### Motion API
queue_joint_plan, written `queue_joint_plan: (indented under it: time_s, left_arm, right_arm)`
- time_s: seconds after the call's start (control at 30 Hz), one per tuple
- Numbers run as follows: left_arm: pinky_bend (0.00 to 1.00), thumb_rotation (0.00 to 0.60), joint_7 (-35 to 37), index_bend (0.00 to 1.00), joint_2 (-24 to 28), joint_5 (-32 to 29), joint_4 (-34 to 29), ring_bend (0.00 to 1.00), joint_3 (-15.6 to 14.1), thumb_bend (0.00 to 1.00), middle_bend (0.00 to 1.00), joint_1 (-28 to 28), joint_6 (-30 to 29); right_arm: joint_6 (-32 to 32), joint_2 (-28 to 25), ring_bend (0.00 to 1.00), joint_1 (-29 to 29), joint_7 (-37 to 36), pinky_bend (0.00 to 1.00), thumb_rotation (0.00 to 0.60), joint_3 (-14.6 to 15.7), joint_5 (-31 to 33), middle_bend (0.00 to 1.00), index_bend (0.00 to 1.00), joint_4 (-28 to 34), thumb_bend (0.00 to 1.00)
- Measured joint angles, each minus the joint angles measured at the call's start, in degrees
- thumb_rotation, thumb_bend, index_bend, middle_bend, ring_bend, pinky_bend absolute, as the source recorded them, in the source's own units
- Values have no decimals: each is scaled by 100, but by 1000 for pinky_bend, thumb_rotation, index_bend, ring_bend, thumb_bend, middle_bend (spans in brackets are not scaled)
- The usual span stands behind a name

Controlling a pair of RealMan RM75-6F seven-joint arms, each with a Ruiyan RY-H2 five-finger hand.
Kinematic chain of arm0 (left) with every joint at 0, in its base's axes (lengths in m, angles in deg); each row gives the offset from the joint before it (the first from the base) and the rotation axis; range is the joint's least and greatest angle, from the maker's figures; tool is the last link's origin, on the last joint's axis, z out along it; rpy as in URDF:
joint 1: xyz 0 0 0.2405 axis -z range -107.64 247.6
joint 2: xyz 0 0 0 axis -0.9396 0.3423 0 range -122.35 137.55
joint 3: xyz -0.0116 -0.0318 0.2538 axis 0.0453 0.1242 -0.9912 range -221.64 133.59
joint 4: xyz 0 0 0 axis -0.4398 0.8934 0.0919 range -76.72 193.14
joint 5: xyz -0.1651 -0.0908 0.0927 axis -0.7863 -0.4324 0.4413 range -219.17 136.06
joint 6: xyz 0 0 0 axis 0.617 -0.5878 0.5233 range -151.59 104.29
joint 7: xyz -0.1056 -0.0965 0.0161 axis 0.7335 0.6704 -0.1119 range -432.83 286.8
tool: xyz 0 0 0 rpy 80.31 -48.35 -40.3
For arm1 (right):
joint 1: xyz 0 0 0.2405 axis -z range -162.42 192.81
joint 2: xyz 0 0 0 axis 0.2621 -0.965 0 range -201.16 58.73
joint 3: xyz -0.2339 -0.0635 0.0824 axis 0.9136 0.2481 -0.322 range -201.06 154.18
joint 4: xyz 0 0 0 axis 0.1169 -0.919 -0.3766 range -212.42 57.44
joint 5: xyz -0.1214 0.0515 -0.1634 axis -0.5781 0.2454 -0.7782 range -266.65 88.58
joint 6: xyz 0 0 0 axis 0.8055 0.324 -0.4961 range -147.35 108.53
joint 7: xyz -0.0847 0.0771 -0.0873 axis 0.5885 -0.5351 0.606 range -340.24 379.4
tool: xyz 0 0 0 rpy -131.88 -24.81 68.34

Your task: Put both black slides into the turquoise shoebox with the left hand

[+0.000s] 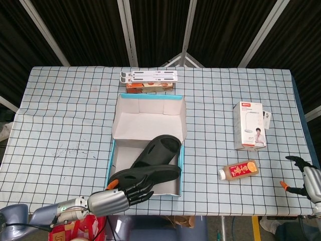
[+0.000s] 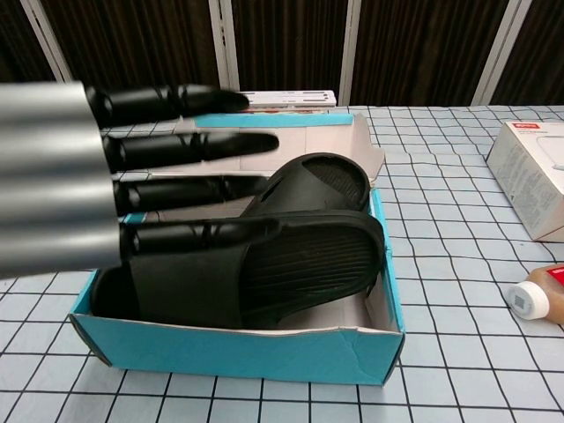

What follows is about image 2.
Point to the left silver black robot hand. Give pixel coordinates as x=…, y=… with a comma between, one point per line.
x=48, y=176

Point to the black rubber slipper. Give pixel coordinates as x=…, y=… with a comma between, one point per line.
x=317, y=185
x=282, y=273

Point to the light blue shoe box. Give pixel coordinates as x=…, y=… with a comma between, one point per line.
x=247, y=352

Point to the white desk lamp box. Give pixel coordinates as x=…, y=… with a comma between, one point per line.
x=529, y=185

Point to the white folding laptop stand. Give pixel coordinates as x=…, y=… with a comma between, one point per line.
x=295, y=99

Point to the blue checked tablecloth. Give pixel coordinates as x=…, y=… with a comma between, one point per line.
x=462, y=330

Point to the brown juice bottle red label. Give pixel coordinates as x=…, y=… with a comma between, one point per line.
x=535, y=295

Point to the white metal frame post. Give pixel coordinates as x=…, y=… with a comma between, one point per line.
x=224, y=44
x=46, y=39
x=500, y=48
x=354, y=44

